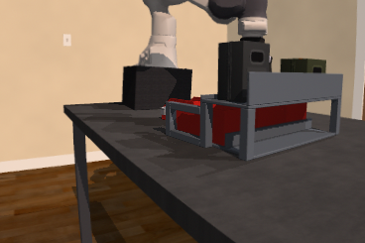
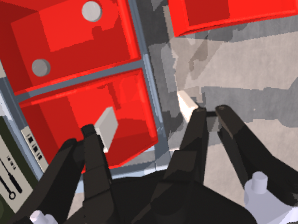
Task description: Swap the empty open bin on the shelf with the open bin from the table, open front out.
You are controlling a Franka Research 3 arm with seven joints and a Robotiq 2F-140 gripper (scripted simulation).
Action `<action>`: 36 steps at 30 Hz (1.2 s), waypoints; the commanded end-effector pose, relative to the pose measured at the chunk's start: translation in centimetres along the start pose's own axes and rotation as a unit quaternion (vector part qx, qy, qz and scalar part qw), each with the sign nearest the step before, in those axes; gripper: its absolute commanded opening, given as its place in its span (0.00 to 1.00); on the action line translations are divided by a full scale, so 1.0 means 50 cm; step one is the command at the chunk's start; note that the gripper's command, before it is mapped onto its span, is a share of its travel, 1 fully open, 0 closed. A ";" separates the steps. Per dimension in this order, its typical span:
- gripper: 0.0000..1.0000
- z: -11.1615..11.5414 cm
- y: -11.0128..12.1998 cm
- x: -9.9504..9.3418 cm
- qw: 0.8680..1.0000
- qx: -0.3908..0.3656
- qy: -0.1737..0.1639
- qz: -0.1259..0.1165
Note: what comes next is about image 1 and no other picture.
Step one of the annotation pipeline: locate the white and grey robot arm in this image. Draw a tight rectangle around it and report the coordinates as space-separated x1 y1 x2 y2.
133 0 268 68

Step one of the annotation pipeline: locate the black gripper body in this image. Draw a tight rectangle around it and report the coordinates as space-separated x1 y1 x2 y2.
240 37 265 43

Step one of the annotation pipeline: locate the olive green case with orange latches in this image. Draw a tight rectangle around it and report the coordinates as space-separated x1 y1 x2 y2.
280 59 326 73

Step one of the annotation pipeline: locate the grey metal shelf frame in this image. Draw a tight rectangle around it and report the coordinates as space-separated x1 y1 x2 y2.
161 71 343 162

